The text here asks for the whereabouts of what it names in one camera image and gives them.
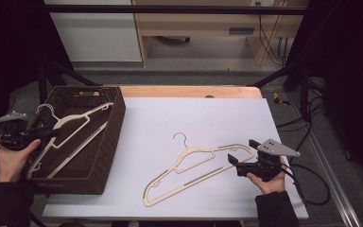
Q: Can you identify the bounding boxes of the black metal stand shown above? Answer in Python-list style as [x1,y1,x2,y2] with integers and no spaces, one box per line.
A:
[249,61,311,122]
[37,60,103,107]

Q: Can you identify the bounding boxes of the person's left hand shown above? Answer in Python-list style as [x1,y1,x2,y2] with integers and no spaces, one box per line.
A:
[0,135,42,183]

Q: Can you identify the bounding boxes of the light wooden desk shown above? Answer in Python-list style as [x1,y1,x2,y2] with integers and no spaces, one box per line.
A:
[131,0,310,68]

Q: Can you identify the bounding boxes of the black floor cables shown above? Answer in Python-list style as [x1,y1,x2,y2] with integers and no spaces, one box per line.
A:
[275,77,329,145]

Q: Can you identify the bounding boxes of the black horizontal frame bar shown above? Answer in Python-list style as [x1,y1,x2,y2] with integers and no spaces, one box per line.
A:
[43,4,308,16]

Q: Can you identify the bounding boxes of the white table mat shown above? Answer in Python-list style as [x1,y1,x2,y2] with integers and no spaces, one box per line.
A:
[42,96,310,220]

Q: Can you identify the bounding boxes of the aluminium rail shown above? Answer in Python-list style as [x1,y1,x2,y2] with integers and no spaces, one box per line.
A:
[287,94,363,227]

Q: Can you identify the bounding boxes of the person's right hand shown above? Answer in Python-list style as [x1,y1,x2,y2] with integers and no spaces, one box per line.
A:
[246,163,287,196]

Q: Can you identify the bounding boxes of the black curtain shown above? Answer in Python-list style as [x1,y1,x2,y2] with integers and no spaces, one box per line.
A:
[0,0,74,152]
[283,0,363,190]

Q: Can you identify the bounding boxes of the black hanging cables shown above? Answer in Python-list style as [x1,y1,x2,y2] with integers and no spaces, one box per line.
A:
[256,1,289,67]

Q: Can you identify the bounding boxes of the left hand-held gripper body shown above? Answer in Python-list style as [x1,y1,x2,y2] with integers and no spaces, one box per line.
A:
[0,111,42,151]

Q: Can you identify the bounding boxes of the cream clothes hanger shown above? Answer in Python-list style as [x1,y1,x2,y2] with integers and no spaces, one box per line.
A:
[142,131,255,208]
[26,102,114,179]

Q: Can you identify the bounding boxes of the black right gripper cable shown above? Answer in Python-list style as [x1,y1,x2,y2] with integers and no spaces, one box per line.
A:
[280,164,331,206]

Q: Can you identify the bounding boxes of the yellow and black tool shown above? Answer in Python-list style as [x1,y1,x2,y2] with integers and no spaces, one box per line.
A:
[272,92,291,107]

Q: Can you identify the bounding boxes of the white cabinet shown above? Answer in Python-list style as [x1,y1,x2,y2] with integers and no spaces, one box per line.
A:
[43,0,143,62]

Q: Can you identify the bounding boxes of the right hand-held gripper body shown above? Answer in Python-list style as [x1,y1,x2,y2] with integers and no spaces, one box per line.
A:
[235,138,301,183]

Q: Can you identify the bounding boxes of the brown woven basket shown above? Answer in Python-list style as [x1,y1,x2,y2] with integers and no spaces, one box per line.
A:
[0,85,127,196]

